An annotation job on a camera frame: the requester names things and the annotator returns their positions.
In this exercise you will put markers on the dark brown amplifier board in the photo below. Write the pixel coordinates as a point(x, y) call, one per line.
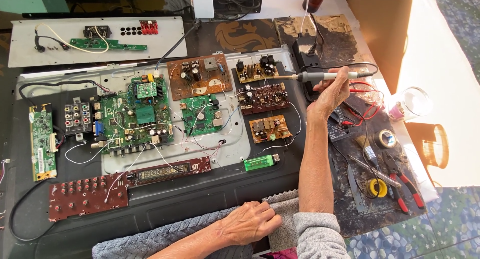
point(262, 98)

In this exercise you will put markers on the person's left fingers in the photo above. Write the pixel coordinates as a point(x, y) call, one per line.
point(270, 219)

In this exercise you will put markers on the black multimeter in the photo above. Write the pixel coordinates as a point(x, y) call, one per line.
point(337, 129)

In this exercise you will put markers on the black tape roll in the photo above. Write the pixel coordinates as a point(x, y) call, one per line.
point(386, 139)

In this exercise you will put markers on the person's left hand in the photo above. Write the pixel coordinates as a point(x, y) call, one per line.
point(249, 223)

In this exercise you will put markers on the black television back chassis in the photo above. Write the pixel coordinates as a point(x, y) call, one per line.
point(180, 202)

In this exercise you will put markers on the brown button board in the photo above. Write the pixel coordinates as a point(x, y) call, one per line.
point(86, 197)

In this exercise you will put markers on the dark dragon print mat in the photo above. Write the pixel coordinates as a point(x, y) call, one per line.
point(240, 35)

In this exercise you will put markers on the narrow green circuit strip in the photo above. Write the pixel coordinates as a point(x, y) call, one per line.
point(112, 45)

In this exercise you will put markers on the brown display board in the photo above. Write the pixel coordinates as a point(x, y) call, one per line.
point(168, 171)

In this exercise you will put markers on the red probe leads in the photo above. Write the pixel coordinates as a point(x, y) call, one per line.
point(369, 109)

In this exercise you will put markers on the grey metal panel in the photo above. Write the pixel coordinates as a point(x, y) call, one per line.
point(165, 41)

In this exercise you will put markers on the black coloured jack board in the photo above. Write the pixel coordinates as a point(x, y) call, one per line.
point(77, 118)

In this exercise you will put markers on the red terminal connector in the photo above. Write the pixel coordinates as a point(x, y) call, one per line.
point(149, 27)

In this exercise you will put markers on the long green circuit board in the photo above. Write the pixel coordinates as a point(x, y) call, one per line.
point(42, 142)

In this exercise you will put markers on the worn dark work mat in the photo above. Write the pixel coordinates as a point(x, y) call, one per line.
point(345, 37)

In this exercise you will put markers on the brown power supply board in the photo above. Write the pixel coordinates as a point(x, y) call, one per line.
point(198, 79)

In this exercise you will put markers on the grey sleeve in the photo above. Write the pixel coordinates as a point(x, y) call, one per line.
point(318, 238)

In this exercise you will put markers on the small green circuit board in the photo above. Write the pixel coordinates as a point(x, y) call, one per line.
point(200, 116)

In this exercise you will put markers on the green lighter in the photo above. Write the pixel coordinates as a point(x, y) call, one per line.
point(258, 163)

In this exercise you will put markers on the tan board with green terminal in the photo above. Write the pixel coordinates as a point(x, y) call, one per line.
point(270, 129)

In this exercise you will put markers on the person's right hand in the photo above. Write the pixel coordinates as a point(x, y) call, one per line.
point(330, 99)

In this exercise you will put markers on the small bristle brush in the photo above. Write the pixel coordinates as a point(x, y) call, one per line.
point(366, 148)

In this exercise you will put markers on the grey knitted towel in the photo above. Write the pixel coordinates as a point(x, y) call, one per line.
point(180, 229)

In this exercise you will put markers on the yellow solder spool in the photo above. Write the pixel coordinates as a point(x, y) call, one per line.
point(377, 187)

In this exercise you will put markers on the large green main board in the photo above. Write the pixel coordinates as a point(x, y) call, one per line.
point(131, 120)

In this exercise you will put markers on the black power adapter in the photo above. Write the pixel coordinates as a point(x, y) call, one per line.
point(305, 56)

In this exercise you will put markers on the tan board with black jacks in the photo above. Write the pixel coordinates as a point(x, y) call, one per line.
point(255, 70)

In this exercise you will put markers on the grey knife blade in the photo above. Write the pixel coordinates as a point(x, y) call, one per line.
point(354, 187)

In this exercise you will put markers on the black socket block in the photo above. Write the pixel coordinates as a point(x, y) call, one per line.
point(92, 31)

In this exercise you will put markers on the clear glass jar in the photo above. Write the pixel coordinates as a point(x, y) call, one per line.
point(410, 103)

